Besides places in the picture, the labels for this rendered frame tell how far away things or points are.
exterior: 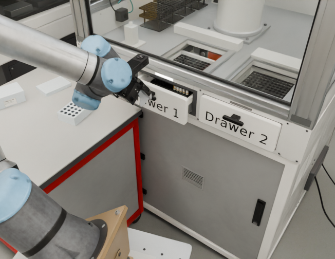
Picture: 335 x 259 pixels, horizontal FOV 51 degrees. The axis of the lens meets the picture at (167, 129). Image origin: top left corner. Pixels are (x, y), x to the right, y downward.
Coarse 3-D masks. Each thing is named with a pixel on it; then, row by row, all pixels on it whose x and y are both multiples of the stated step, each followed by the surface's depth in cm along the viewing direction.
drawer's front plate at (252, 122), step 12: (204, 96) 122; (204, 108) 124; (216, 108) 120; (228, 108) 117; (240, 108) 116; (204, 120) 127; (240, 120) 117; (252, 120) 114; (264, 120) 111; (228, 132) 123; (264, 132) 114; (276, 132) 111; (264, 144) 116
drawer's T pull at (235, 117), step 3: (234, 114) 117; (222, 117) 116; (225, 117) 115; (228, 117) 115; (231, 117) 115; (234, 117) 115; (237, 117) 115; (228, 120) 115; (231, 120) 114; (234, 120) 114; (237, 120) 114; (234, 123) 114; (237, 123) 114; (240, 123) 113; (243, 123) 113
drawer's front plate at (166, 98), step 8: (152, 88) 127; (160, 88) 125; (160, 96) 126; (168, 96) 124; (176, 96) 122; (144, 104) 134; (168, 104) 126; (176, 104) 124; (184, 104) 121; (160, 112) 131; (168, 112) 128; (184, 112) 123; (176, 120) 128; (184, 120) 125
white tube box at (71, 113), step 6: (72, 102) 141; (66, 108) 138; (72, 108) 138; (78, 108) 138; (60, 114) 135; (66, 114) 135; (72, 114) 135; (78, 114) 135; (84, 114) 138; (60, 120) 138; (66, 120) 136; (72, 120) 134; (78, 120) 136
